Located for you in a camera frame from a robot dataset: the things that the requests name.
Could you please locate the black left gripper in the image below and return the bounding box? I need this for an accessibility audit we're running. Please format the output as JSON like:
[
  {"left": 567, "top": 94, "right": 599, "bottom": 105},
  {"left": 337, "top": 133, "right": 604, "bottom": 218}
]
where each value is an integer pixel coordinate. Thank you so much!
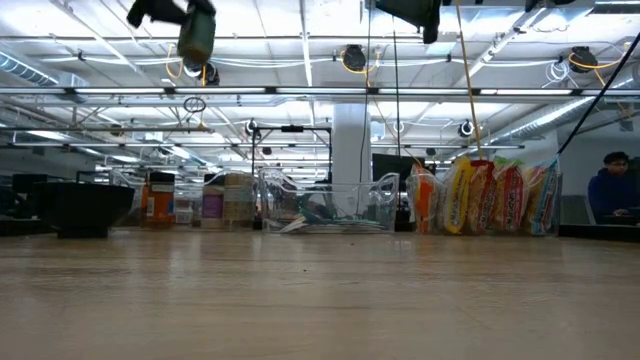
[{"left": 126, "top": 0, "right": 218, "bottom": 29}]

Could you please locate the green lid glass jar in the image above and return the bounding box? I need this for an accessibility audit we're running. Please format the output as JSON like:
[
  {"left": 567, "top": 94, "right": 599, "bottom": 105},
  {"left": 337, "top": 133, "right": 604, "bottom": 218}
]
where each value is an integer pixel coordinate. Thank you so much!
[{"left": 177, "top": 7, "right": 218, "bottom": 66}]

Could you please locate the yellow ramen noodle packet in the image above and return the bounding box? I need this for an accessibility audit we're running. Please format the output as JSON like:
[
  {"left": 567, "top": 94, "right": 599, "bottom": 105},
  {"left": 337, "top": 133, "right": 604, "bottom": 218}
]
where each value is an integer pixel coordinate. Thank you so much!
[{"left": 442, "top": 155, "right": 474, "bottom": 235}]

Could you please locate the red ramen noodle packet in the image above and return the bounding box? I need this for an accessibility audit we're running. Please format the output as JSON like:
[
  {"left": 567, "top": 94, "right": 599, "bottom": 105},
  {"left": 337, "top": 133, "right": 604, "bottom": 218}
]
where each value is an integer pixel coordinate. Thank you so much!
[{"left": 467, "top": 159, "right": 497, "bottom": 235}]

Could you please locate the black lid spice jar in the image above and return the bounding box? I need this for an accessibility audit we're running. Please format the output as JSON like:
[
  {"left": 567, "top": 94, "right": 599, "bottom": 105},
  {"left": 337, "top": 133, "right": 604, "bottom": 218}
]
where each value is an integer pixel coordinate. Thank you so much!
[{"left": 141, "top": 172, "right": 177, "bottom": 230}]

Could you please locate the purple label spice jar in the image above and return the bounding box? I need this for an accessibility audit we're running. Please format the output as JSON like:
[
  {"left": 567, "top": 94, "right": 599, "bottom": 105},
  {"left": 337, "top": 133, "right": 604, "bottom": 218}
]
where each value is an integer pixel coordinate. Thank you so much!
[{"left": 202, "top": 173, "right": 226, "bottom": 230}]

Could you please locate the lime chili shrimp ramen packet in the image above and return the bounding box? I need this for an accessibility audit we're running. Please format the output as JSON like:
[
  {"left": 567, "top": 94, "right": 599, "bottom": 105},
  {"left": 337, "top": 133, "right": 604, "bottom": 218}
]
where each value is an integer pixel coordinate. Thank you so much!
[{"left": 492, "top": 157, "right": 526, "bottom": 234}]

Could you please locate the blue ramen noodle packet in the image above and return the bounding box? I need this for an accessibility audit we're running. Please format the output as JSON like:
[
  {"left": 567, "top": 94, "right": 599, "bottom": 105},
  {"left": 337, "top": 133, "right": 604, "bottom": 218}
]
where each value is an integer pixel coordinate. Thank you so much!
[{"left": 522, "top": 158, "right": 561, "bottom": 236}]

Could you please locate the teal plastic spoon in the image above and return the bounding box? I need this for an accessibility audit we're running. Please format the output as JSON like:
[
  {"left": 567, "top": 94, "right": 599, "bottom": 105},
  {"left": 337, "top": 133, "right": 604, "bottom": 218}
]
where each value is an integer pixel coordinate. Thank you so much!
[{"left": 298, "top": 197, "right": 341, "bottom": 225}]

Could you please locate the black background monitor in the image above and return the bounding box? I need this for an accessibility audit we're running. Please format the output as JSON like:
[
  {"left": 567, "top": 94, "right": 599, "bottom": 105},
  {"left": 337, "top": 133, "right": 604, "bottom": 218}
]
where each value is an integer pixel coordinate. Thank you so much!
[{"left": 372, "top": 153, "right": 426, "bottom": 179}]

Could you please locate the tan lid spice jar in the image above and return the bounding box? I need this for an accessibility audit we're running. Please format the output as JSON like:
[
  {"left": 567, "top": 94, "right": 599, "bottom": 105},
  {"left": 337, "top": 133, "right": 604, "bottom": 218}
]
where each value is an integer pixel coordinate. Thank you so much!
[{"left": 223, "top": 172, "right": 258, "bottom": 230}]

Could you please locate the clear plastic bin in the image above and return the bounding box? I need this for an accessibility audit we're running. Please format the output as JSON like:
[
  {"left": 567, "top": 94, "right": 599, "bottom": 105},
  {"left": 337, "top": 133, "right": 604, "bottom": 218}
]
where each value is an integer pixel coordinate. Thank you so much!
[
  {"left": 107, "top": 168, "right": 261, "bottom": 232},
  {"left": 405, "top": 157, "right": 564, "bottom": 237},
  {"left": 257, "top": 167, "right": 401, "bottom": 235}
]

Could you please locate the red bowl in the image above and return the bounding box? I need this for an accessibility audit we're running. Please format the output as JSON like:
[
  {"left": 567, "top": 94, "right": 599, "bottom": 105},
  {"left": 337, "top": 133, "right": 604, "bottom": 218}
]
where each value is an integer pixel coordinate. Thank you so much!
[{"left": 32, "top": 182, "right": 136, "bottom": 240}]

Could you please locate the person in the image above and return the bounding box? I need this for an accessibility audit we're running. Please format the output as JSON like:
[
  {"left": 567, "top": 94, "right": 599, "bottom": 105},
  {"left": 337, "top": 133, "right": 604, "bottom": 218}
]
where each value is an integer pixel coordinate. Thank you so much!
[{"left": 587, "top": 151, "right": 640, "bottom": 226}]

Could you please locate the black ceiling cord reel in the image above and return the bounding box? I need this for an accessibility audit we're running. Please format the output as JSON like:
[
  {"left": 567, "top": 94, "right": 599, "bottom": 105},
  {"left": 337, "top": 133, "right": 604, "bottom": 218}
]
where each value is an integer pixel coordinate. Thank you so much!
[
  {"left": 182, "top": 59, "right": 221, "bottom": 86},
  {"left": 569, "top": 45, "right": 599, "bottom": 74},
  {"left": 342, "top": 43, "right": 369, "bottom": 72}
]

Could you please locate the yellow cable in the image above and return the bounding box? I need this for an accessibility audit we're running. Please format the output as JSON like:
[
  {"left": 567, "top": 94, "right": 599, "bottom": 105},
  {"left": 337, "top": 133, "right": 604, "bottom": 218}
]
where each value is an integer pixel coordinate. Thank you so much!
[{"left": 455, "top": 0, "right": 484, "bottom": 161}]

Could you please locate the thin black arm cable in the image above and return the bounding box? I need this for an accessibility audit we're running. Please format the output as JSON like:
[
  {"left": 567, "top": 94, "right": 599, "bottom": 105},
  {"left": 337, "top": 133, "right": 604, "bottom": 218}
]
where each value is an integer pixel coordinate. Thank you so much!
[{"left": 557, "top": 32, "right": 640, "bottom": 155}]

